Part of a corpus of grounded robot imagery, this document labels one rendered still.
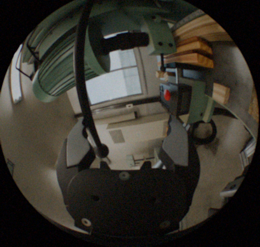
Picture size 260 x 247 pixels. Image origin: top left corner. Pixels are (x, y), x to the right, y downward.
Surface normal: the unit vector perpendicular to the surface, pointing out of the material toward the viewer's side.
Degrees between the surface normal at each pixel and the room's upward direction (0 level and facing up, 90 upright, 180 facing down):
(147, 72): 90
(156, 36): 90
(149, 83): 90
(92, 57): 90
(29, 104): 180
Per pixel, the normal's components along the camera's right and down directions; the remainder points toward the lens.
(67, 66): 0.09, 0.85
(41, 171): 0.98, -0.17
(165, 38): 0.00, 0.54
